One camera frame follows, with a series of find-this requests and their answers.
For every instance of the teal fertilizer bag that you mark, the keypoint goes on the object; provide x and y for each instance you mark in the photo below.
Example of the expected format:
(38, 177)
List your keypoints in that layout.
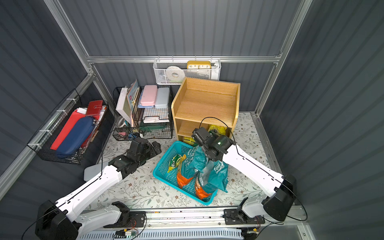
(213, 177)
(195, 162)

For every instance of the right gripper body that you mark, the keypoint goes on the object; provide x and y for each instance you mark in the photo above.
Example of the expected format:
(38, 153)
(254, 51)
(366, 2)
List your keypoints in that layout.
(198, 135)

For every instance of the white mesh wall basket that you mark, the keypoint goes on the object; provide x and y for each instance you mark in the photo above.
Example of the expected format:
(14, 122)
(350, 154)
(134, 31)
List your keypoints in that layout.
(161, 64)

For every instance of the light blue pencil box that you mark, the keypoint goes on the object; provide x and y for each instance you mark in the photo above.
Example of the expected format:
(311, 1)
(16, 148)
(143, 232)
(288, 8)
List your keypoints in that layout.
(162, 98)

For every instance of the white tape roll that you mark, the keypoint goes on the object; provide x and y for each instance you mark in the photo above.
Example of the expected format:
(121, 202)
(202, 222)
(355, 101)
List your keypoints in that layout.
(174, 74)

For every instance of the green yellow packet lower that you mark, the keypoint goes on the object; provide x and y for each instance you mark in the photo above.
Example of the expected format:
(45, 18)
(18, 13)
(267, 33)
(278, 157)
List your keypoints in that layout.
(189, 141)

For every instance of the blue pencil case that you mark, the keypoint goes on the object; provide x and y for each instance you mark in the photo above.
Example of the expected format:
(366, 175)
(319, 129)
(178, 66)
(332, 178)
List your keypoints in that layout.
(76, 137)

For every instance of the aluminium frame rails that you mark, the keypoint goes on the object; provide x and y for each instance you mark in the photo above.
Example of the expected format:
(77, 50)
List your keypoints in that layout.
(53, 49)

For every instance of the pink pencil box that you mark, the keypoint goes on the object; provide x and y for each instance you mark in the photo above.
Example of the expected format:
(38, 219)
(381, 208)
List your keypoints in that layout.
(149, 95)

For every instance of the floral table mat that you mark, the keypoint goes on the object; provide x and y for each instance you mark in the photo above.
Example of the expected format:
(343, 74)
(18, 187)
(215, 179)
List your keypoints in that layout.
(141, 190)

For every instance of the yellow clock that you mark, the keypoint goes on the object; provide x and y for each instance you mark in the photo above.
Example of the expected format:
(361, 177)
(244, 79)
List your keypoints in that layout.
(199, 65)

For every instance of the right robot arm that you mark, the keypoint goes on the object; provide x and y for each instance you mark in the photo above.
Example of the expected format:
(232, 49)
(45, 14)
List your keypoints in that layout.
(279, 190)

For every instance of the wooden two-tier shelf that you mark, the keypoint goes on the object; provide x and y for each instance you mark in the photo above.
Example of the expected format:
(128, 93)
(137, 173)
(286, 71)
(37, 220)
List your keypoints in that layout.
(202, 103)

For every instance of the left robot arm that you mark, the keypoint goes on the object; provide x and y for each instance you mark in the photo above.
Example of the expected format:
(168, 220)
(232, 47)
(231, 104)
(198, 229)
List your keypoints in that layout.
(65, 219)

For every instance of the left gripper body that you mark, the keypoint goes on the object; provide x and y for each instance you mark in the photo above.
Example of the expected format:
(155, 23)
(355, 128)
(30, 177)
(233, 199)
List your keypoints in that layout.
(154, 147)

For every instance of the white book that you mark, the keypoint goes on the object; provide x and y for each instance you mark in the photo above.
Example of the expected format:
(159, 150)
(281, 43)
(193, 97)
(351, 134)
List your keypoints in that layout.
(123, 106)

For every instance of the teal plastic basket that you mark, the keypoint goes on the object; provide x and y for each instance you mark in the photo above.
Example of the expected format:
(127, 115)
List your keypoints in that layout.
(170, 178)

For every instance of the red folder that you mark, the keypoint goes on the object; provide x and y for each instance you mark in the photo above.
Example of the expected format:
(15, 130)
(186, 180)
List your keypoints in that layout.
(74, 117)

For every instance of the dark red wallet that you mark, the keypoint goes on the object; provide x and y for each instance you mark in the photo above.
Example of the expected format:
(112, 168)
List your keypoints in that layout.
(94, 108)

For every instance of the small green yellow packet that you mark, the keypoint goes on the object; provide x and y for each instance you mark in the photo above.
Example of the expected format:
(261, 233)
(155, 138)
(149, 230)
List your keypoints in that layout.
(176, 161)

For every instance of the black wire wall basket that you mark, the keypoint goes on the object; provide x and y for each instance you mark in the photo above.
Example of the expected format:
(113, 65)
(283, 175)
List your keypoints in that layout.
(91, 149)

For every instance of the black wire desk organizer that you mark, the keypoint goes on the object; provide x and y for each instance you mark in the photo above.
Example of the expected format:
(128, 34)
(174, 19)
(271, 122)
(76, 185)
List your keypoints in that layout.
(146, 122)

